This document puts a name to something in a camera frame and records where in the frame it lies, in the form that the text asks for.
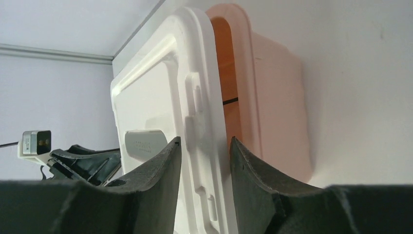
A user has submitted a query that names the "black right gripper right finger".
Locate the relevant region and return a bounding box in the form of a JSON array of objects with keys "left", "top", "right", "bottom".
[{"left": 230, "top": 137, "right": 413, "bottom": 234}]

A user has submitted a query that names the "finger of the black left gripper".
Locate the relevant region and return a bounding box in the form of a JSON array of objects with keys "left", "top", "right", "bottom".
[{"left": 50, "top": 145, "right": 121, "bottom": 183}]

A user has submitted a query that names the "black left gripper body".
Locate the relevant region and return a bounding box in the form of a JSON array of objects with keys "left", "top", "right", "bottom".
[{"left": 40, "top": 162, "right": 107, "bottom": 186}]

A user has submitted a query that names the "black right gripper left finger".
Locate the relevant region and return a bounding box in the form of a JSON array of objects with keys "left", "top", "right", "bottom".
[{"left": 0, "top": 136, "right": 182, "bottom": 234}]

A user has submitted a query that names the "white plastic bin lid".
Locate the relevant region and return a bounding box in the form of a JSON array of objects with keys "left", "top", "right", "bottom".
[{"left": 111, "top": 7, "right": 238, "bottom": 234}]

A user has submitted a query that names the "black metal ring stand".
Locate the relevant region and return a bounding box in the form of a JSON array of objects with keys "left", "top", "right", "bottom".
[{"left": 223, "top": 97, "right": 239, "bottom": 106}]

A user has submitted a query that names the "pink plastic bin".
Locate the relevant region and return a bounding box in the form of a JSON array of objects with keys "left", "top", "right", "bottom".
[{"left": 206, "top": 3, "right": 313, "bottom": 182}]

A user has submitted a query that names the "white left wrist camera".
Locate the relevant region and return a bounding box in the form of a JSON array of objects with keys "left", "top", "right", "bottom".
[{"left": 17, "top": 130, "right": 52, "bottom": 166}]

